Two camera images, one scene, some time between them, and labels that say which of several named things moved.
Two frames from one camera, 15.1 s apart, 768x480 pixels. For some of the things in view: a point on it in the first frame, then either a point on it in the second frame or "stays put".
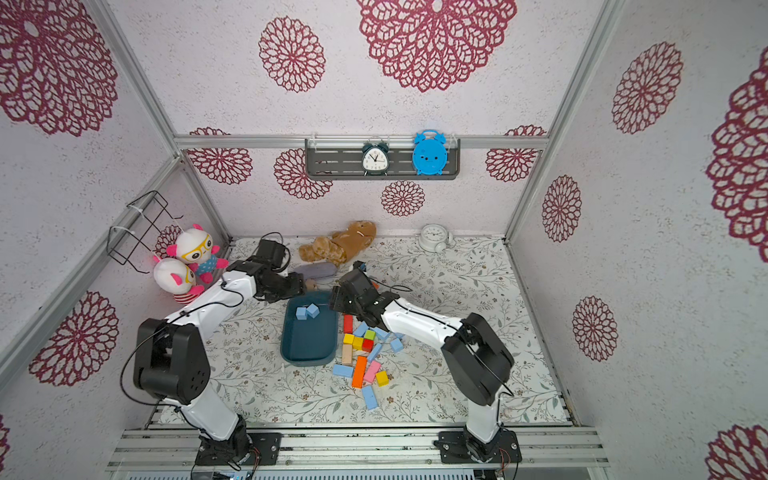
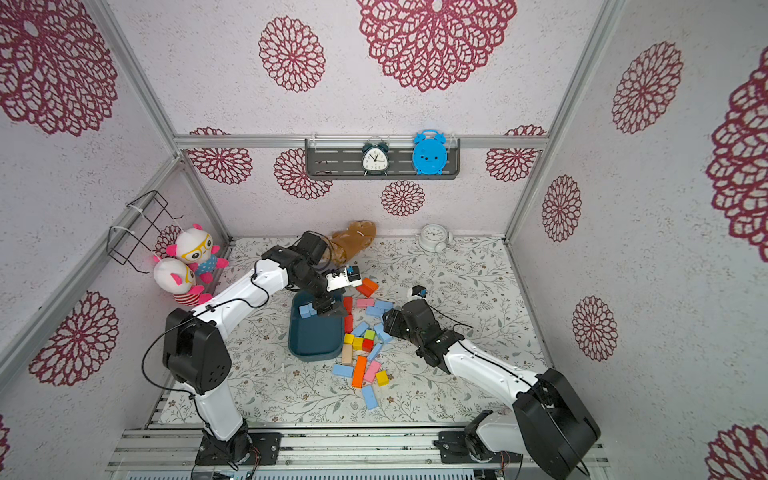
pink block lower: [372, 371] stays put
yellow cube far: [382, 378] stays put
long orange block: [359, 372] stays put
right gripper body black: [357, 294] -> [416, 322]
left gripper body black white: [276, 293] -> [322, 297]
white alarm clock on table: [434, 238] stays put
